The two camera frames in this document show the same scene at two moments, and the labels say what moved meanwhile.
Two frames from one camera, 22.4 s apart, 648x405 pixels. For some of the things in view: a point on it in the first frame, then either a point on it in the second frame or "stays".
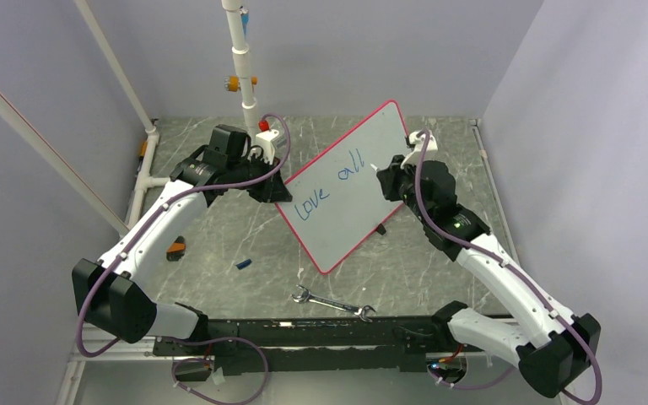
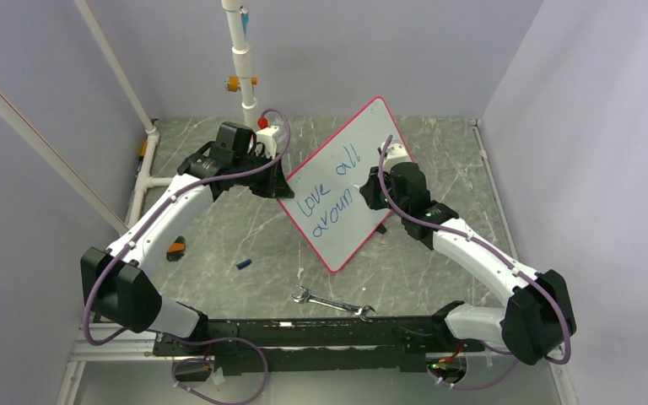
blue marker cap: x=244 y=264 stays
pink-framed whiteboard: x=337 y=201 stays
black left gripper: x=272 y=191 stays
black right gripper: x=390 y=176 → x=369 y=191
